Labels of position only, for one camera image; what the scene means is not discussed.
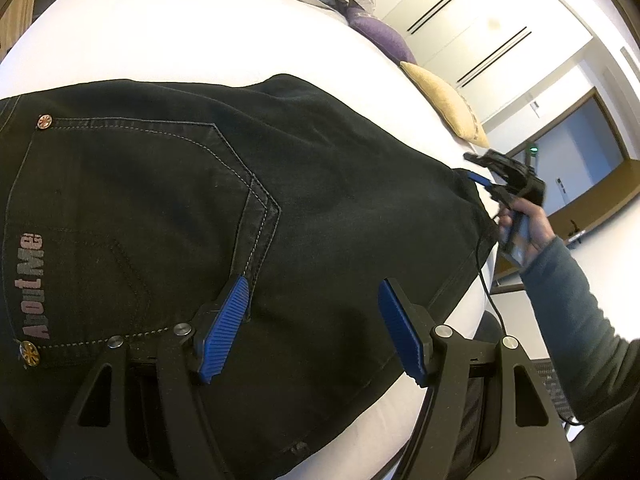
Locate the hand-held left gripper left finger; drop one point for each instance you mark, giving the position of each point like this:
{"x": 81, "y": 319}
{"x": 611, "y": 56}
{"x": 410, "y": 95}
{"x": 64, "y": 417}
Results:
{"x": 223, "y": 326}

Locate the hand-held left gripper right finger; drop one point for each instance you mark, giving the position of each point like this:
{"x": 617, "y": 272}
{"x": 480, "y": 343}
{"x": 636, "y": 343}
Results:
{"x": 400, "y": 325}

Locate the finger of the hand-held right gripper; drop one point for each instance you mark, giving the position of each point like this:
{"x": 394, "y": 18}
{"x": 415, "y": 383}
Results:
{"x": 480, "y": 159}
{"x": 479, "y": 178}

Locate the black denim pants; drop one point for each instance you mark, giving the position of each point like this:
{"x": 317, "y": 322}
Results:
{"x": 210, "y": 220}

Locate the person's right forearm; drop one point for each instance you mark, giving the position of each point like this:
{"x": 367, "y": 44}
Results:
{"x": 575, "y": 330}

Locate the person's right hand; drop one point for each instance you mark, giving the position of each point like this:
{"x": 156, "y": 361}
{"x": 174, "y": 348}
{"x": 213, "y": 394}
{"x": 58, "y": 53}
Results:
{"x": 535, "y": 230}

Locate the beige pillow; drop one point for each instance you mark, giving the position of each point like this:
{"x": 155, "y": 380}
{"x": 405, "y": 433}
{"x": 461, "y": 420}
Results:
{"x": 447, "y": 100}

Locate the purple pillow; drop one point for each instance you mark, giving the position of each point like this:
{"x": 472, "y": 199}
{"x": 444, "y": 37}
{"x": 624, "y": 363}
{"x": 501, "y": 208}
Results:
{"x": 382, "y": 35}

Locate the white bed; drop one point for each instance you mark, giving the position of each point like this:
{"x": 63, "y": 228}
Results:
{"x": 200, "y": 40}

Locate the wall television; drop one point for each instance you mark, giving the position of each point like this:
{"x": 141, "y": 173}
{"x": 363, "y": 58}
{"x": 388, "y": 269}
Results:
{"x": 580, "y": 165}

